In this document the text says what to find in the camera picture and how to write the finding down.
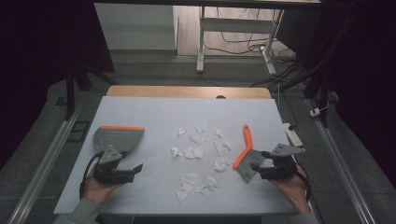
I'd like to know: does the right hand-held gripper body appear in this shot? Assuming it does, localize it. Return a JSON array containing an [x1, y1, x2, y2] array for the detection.
[[259, 143, 306, 181]]

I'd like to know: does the person's right hand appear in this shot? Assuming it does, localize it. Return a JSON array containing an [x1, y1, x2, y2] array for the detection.
[[268, 163, 313, 216]]

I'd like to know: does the metal floor rail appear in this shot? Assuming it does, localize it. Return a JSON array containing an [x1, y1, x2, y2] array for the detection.
[[305, 98, 378, 224], [7, 106, 82, 224]]

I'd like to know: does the dark curtain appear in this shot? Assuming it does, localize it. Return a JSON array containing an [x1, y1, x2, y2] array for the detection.
[[0, 0, 117, 171], [276, 0, 396, 180]]

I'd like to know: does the pile of white paper scraps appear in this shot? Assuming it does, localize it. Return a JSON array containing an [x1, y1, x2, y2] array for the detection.
[[170, 123, 234, 205]]

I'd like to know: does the white power strip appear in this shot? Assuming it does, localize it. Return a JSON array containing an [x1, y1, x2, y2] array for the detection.
[[282, 122, 304, 148]]

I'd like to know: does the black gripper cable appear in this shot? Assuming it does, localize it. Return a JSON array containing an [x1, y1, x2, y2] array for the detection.
[[78, 151, 105, 201], [294, 161, 313, 203]]

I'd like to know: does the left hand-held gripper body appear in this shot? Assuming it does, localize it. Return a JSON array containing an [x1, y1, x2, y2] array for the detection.
[[92, 145, 135, 185]]

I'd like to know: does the person's left hand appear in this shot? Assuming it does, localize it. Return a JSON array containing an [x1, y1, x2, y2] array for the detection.
[[81, 167, 123, 206]]

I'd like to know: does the black power cable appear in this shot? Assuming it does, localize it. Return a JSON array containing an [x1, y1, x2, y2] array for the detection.
[[277, 82, 301, 132]]

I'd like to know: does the orange brush with grey bristles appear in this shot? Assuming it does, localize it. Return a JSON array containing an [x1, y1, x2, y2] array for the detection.
[[232, 123, 266, 184]]

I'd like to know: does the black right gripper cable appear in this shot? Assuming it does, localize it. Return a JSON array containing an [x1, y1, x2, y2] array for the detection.
[[294, 161, 313, 203]]

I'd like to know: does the wooden table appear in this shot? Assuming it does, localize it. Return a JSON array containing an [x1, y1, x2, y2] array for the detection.
[[106, 85, 273, 100]]

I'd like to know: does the grey dustpan with orange edge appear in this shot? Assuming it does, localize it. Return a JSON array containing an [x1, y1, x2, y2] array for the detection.
[[92, 124, 146, 154]]

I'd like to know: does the white cabinet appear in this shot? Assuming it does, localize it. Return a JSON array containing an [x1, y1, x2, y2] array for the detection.
[[93, 3, 177, 51]]

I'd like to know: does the black stand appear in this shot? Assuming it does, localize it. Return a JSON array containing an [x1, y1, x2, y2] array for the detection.
[[270, 12, 345, 129], [55, 60, 120, 121]]

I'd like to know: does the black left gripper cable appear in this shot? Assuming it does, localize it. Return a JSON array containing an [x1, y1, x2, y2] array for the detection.
[[78, 151, 105, 201]]

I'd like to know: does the white desk frame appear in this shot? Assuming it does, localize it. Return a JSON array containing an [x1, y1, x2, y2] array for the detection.
[[195, 6, 285, 76]]

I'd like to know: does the tangle of black floor cables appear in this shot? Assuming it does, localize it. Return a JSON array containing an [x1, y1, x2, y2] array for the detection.
[[204, 7, 297, 64]]

